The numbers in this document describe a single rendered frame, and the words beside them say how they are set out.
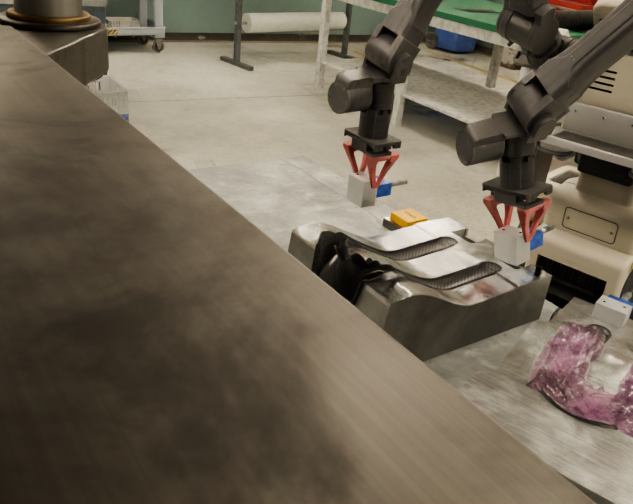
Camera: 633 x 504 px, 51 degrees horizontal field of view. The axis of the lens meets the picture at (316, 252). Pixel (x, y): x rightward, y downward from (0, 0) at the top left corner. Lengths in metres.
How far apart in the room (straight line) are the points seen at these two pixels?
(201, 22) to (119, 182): 7.52
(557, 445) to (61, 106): 0.61
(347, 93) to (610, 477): 0.72
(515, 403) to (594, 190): 0.86
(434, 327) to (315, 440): 0.87
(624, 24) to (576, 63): 0.08
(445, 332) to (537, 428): 0.29
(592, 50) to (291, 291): 0.88
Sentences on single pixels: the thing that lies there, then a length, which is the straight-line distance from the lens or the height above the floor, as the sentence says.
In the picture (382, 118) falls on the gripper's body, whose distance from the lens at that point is 1.24.
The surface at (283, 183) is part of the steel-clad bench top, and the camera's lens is 1.65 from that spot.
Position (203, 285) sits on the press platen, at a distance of 0.22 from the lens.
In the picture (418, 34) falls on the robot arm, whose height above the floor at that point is 1.24.
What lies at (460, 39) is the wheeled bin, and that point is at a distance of 8.77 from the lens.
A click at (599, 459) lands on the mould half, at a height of 0.91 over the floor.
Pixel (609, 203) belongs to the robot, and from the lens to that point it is 1.60.
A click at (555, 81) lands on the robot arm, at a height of 1.22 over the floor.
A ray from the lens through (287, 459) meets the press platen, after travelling 0.16.
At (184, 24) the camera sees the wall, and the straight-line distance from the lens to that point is 7.76.
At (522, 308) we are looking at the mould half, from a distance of 1.19.
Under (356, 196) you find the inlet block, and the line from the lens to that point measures 1.29.
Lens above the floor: 1.40
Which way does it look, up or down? 27 degrees down
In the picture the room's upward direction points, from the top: 6 degrees clockwise
